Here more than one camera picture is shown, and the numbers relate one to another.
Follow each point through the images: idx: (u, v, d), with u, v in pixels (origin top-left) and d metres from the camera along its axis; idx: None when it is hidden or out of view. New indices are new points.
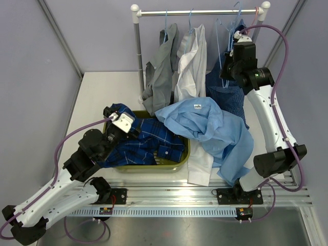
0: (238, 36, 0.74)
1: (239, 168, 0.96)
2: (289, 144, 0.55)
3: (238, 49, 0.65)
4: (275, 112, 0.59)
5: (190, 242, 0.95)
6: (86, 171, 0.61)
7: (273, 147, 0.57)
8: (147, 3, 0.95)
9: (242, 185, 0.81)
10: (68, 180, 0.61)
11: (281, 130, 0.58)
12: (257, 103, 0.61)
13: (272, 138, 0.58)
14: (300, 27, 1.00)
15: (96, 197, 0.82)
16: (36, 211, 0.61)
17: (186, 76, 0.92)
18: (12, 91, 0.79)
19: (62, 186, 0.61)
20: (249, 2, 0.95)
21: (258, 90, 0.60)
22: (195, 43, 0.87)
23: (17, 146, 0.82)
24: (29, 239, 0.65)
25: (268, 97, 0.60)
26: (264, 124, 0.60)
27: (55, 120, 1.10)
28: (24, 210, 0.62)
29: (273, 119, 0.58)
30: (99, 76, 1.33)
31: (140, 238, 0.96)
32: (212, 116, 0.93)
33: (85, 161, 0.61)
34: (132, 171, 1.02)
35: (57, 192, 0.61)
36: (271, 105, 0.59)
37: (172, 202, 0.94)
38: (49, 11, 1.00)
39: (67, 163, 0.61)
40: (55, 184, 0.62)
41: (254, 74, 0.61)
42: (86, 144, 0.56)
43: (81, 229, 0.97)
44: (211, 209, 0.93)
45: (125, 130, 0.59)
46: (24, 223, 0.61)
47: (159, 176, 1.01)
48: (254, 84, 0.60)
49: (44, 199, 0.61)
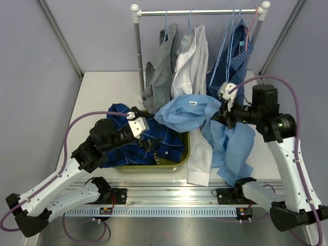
0: (227, 96, 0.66)
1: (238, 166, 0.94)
2: (313, 207, 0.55)
3: (258, 93, 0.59)
4: (300, 168, 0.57)
5: (190, 242, 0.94)
6: (95, 161, 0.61)
7: (295, 208, 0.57)
8: (147, 3, 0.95)
9: (243, 192, 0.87)
10: (76, 170, 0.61)
11: (304, 191, 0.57)
12: (279, 155, 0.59)
13: (295, 198, 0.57)
14: (299, 27, 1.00)
15: (98, 195, 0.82)
16: (42, 199, 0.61)
17: (183, 74, 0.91)
18: (12, 91, 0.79)
19: (69, 176, 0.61)
20: (248, 3, 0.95)
21: (281, 143, 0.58)
22: (193, 43, 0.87)
23: (18, 147, 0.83)
24: (31, 230, 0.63)
25: (291, 150, 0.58)
26: (286, 179, 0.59)
27: (55, 120, 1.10)
28: (29, 199, 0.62)
29: (296, 177, 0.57)
30: (99, 76, 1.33)
31: (140, 238, 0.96)
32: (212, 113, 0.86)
33: (94, 152, 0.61)
34: (131, 172, 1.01)
35: (64, 182, 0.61)
36: (295, 161, 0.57)
37: (172, 202, 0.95)
38: (49, 12, 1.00)
39: (75, 152, 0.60)
40: (62, 173, 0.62)
41: (278, 123, 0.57)
42: (97, 133, 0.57)
43: (81, 229, 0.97)
44: (210, 209, 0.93)
45: (135, 134, 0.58)
46: (29, 211, 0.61)
47: (159, 176, 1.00)
48: (278, 136, 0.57)
49: (52, 187, 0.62)
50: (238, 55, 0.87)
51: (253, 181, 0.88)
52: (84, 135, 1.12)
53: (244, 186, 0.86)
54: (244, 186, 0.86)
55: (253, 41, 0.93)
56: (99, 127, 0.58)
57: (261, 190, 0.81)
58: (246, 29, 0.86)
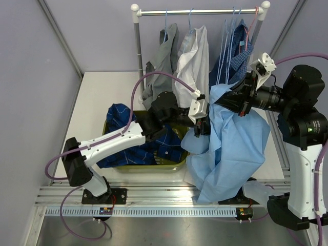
0: (270, 68, 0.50)
1: (231, 183, 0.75)
2: (318, 217, 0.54)
3: (299, 85, 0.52)
4: (316, 179, 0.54)
5: (190, 242, 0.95)
6: (154, 132, 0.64)
7: (298, 213, 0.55)
8: (147, 3, 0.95)
9: (243, 190, 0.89)
10: (139, 134, 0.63)
11: (313, 200, 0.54)
12: (298, 162, 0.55)
13: (302, 204, 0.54)
14: (300, 27, 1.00)
15: (105, 190, 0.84)
16: (102, 150, 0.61)
17: (185, 74, 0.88)
18: (13, 91, 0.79)
19: (131, 138, 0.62)
20: (249, 3, 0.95)
21: (304, 150, 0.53)
22: (195, 43, 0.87)
23: (18, 147, 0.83)
24: (76, 181, 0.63)
25: (313, 160, 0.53)
26: (296, 184, 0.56)
27: (55, 120, 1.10)
28: (90, 146, 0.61)
29: (310, 188, 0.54)
30: (99, 76, 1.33)
31: (141, 238, 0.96)
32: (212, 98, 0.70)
33: (155, 124, 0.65)
34: (132, 172, 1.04)
35: (126, 141, 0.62)
36: (313, 171, 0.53)
37: (172, 202, 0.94)
38: (49, 12, 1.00)
39: (139, 119, 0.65)
40: (125, 132, 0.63)
41: (307, 127, 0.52)
42: (159, 106, 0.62)
43: (82, 229, 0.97)
44: (210, 209, 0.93)
45: (191, 112, 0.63)
46: (87, 159, 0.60)
47: (159, 177, 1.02)
48: (303, 142, 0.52)
49: (114, 142, 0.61)
50: (238, 55, 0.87)
51: (253, 180, 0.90)
52: (84, 135, 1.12)
53: (243, 185, 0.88)
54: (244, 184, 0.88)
55: (253, 40, 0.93)
56: (162, 101, 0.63)
57: (258, 187, 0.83)
58: (246, 29, 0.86)
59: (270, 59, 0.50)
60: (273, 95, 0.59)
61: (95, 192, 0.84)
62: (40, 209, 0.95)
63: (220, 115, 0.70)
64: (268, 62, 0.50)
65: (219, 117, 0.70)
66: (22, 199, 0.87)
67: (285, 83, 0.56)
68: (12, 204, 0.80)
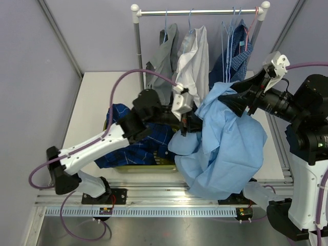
0: (282, 70, 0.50)
1: (226, 185, 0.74)
2: (318, 229, 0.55)
3: (312, 97, 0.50)
4: (321, 195, 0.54)
5: (190, 242, 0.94)
6: (137, 133, 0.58)
7: (299, 224, 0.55)
8: (147, 3, 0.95)
9: (243, 190, 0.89)
10: (120, 136, 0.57)
11: (315, 212, 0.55)
12: (304, 175, 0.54)
13: (303, 217, 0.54)
14: (300, 27, 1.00)
15: (103, 191, 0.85)
16: (82, 158, 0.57)
17: (185, 75, 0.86)
18: (12, 91, 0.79)
19: (113, 141, 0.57)
20: (249, 3, 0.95)
21: (311, 165, 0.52)
22: (195, 43, 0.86)
23: (18, 147, 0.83)
24: (62, 189, 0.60)
25: (320, 176, 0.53)
26: (300, 197, 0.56)
27: (55, 120, 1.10)
28: (69, 155, 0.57)
29: (314, 202, 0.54)
30: (99, 76, 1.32)
31: (140, 238, 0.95)
32: (211, 96, 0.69)
33: (139, 124, 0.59)
34: (132, 172, 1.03)
35: (107, 145, 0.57)
36: (319, 186, 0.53)
37: (172, 202, 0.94)
38: (49, 12, 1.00)
39: (120, 119, 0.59)
40: (105, 137, 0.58)
41: (318, 143, 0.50)
42: (140, 105, 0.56)
43: (81, 229, 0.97)
44: (210, 209, 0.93)
45: (174, 108, 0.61)
46: (67, 168, 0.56)
47: (158, 177, 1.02)
48: (311, 158, 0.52)
49: (94, 148, 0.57)
50: (238, 55, 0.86)
51: (254, 181, 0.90)
52: (84, 135, 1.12)
53: (244, 185, 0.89)
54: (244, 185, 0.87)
55: (254, 40, 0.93)
56: (142, 99, 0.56)
57: (259, 189, 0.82)
58: (246, 29, 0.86)
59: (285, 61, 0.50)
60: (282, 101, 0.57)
61: (93, 195, 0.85)
62: (40, 209, 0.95)
63: (220, 115, 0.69)
64: (282, 65, 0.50)
65: (220, 116, 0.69)
66: (22, 199, 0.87)
67: (299, 91, 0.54)
68: (12, 204, 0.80)
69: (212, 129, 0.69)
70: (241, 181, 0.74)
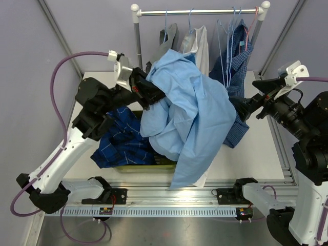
0: (293, 82, 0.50)
1: (209, 151, 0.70)
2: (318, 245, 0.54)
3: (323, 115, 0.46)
4: (324, 212, 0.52)
5: (190, 242, 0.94)
6: (97, 127, 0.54)
7: (299, 239, 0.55)
8: (147, 3, 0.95)
9: (243, 191, 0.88)
10: (80, 139, 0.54)
11: (316, 229, 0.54)
12: (309, 192, 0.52)
13: (304, 233, 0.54)
14: (300, 27, 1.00)
15: (102, 189, 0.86)
16: (53, 176, 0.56)
17: None
18: (13, 90, 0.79)
19: (75, 146, 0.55)
20: (248, 3, 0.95)
21: (318, 186, 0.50)
22: (195, 43, 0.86)
23: (18, 147, 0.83)
24: (51, 206, 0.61)
25: (325, 195, 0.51)
26: (302, 213, 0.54)
27: (55, 119, 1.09)
28: (39, 177, 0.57)
29: (316, 219, 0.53)
30: (100, 76, 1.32)
31: (140, 238, 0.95)
32: (163, 59, 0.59)
33: (95, 119, 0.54)
34: (132, 171, 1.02)
35: (70, 154, 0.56)
36: (323, 205, 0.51)
37: (172, 203, 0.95)
38: (49, 11, 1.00)
39: (76, 121, 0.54)
40: (66, 145, 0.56)
41: (326, 163, 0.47)
42: (83, 98, 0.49)
43: (81, 230, 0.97)
44: (210, 209, 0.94)
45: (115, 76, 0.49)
46: (42, 189, 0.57)
47: (158, 178, 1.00)
48: (318, 179, 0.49)
49: (59, 161, 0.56)
50: (238, 55, 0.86)
51: (255, 183, 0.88)
52: None
53: (244, 187, 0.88)
54: (245, 187, 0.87)
55: (253, 40, 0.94)
56: (84, 91, 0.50)
57: (260, 193, 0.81)
58: (246, 29, 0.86)
59: (298, 69, 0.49)
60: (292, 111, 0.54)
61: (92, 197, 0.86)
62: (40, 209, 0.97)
63: (182, 78, 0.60)
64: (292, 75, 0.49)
65: (182, 79, 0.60)
66: (22, 199, 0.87)
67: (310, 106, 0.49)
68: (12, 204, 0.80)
69: (180, 94, 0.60)
70: (216, 146, 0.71)
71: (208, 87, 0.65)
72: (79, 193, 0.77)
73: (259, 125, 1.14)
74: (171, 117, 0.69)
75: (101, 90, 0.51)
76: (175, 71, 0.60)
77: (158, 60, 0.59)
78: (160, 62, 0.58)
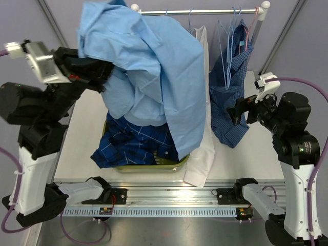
0: (263, 83, 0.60)
1: (192, 98, 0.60)
2: (311, 237, 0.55)
3: (287, 107, 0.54)
4: (309, 199, 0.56)
5: (190, 242, 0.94)
6: (42, 142, 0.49)
7: (293, 233, 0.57)
8: (147, 3, 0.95)
9: (243, 192, 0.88)
10: (33, 161, 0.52)
11: (307, 220, 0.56)
12: (291, 180, 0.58)
13: (296, 224, 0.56)
14: (299, 27, 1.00)
15: (101, 189, 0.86)
16: (25, 199, 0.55)
17: None
18: None
19: (31, 168, 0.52)
20: (249, 3, 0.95)
21: (296, 169, 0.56)
22: None
23: None
24: (50, 213, 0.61)
25: (306, 179, 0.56)
26: (291, 203, 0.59)
27: None
28: (15, 202, 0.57)
29: (304, 206, 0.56)
30: None
31: (140, 238, 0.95)
32: (86, 20, 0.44)
33: (38, 131, 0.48)
34: (131, 172, 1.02)
35: (31, 175, 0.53)
36: (306, 190, 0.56)
37: (172, 202, 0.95)
38: (49, 11, 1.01)
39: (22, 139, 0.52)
40: (23, 168, 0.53)
41: (299, 147, 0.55)
42: (5, 113, 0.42)
43: (81, 230, 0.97)
44: (210, 209, 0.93)
45: (39, 77, 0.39)
46: (23, 212, 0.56)
47: (157, 177, 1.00)
48: (295, 162, 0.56)
49: (24, 185, 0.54)
50: (238, 55, 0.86)
51: (255, 184, 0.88)
52: (84, 135, 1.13)
53: (244, 187, 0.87)
54: (245, 187, 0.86)
55: (253, 40, 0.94)
56: (5, 103, 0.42)
57: (260, 196, 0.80)
58: (246, 29, 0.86)
59: (266, 75, 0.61)
60: (269, 111, 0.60)
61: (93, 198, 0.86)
62: None
63: (123, 34, 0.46)
64: (262, 79, 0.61)
65: (124, 34, 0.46)
66: None
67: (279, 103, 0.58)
68: None
69: (131, 56, 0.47)
70: (200, 91, 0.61)
71: (157, 29, 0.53)
72: (80, 195, 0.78)
73: (259, 125, 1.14)
74: (135, 84, 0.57)
75: (26, 98, 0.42)
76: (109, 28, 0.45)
77: (79, 25, 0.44)
78: (84, 25, 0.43)
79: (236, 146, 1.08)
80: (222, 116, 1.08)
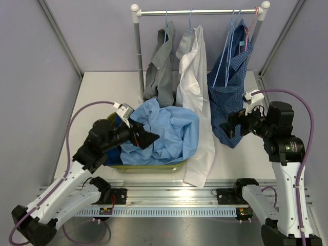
0: (249, 96, 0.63)
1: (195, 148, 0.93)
2: (302, 234, 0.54)
3: (273, 111, 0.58)
4: (298, 195, 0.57)
5: (190, 242, 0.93)
6: (96, 161, 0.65)
7: (285, 230, 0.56)
8: (147, 3, 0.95)
9: (243, 192, 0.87)
10: (81, 170, 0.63)
11: (298, 217, 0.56)
12: (281, 177, 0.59)
13: (287, 222, 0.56)
14: (299, 27, 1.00)
15: (98, 195, 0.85)
16: (52, 204, 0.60)
17: (188, 75, 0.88)
18: (12, 91, 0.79)
19: (75, 178, 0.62)
20: (249, 2, 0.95)
21: (284, 166, 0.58)
22: (195, 43, 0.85)
23: (17, 147, 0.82)
24: (41, 241, 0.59)
25: (293, 176, 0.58)
26: (283, 202, 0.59)
27: (55, 120, 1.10)
28: (38, 205, 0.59)
29: (294, 203, 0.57)
30: (99, 76, 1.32)
31: (140, 238, 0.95)
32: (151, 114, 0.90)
33: (94, 154, 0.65)
34: (131, 172, 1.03)
35: (71, 183, 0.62)
36: (295, 186, 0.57)
37: (172, 202, 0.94)
38: (49, 12, 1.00)
39: (76, 156, 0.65)
40: (67, 176, 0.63)
41: (286, 146, 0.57)
42: (97, 132, 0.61)
43: (81, 230, 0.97)
44: (210, 209, 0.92)
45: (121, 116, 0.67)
46: (40, 218, 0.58)
47: (157, 177, 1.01)
48: (282, 159, 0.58)
49: (62, 188, 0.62)
50: (238, 55, 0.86)
51: (255, 185, 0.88)
52: (84, 135, 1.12)
53: (244, 188, 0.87)
54: (245, 187, 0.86)
55: (254, 40, 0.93)
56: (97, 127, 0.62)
57: (259, 198, 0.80)
58: (246, 29, 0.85)
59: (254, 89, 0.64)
60: (260, 121, 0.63)
61: (89, 203, 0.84)
62: None
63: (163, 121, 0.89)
64: (249, 93, 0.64)
65: (164, 120, 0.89)
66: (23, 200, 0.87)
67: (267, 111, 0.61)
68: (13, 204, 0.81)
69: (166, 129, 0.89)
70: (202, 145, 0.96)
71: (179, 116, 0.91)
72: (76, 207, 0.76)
73: None
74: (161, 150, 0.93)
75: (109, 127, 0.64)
76: (157, 121, 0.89)
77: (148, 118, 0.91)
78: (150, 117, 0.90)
79: (235, 146, 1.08)
80: (222, 115, 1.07)
